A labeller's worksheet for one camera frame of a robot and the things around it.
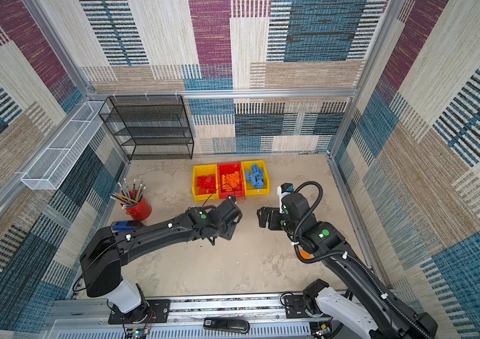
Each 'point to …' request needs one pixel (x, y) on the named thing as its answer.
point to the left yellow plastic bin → (202, 170)
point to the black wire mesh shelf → (148, 121)
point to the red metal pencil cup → (142, 210)
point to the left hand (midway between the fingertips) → (230, 226)
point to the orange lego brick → (305, 255)
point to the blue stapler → (126, 226)
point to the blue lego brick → (255, 176)
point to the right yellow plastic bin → (248, 189)
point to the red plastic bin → (227, 168)
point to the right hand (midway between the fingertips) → (272, 216)
